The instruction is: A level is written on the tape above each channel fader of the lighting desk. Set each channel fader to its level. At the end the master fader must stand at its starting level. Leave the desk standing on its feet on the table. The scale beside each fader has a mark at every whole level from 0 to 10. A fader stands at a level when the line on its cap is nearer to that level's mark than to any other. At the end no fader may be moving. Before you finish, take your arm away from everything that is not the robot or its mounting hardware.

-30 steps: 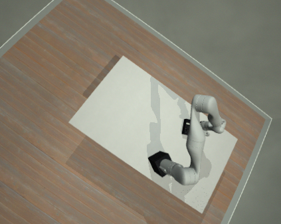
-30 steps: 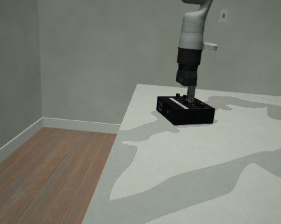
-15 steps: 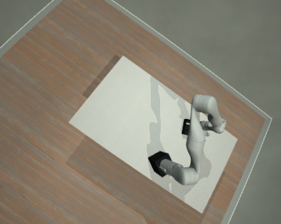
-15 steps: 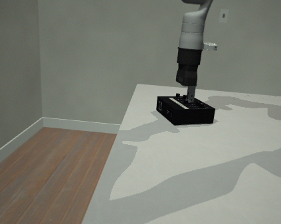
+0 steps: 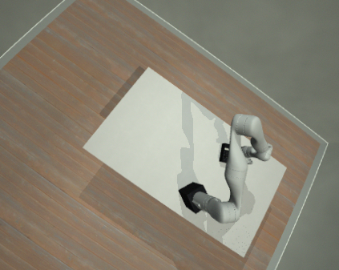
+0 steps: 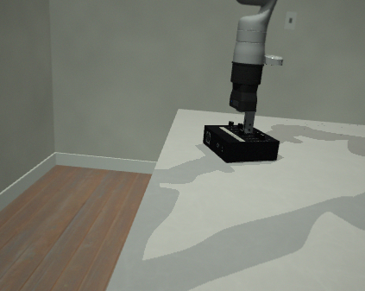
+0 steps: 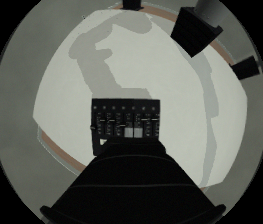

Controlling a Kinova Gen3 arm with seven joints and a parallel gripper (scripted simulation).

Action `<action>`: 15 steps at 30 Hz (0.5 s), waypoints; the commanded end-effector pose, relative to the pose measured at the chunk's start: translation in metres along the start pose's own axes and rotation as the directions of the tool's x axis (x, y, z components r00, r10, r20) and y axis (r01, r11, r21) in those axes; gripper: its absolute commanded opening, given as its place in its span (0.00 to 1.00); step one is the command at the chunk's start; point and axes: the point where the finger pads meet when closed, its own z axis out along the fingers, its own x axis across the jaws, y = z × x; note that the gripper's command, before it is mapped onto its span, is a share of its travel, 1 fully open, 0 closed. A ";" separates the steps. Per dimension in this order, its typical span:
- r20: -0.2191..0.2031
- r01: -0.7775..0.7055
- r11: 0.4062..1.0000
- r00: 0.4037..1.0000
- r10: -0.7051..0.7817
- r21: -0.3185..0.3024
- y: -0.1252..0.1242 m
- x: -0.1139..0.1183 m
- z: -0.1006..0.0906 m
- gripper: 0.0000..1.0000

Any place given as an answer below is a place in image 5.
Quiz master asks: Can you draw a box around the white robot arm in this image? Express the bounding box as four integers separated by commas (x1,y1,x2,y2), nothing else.
192,114,272,224

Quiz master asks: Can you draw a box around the black lighting desk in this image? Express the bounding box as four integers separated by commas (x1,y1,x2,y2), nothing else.
219,143,229,163

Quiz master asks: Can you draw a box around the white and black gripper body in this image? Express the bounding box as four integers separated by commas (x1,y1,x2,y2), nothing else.
241,146,253,164

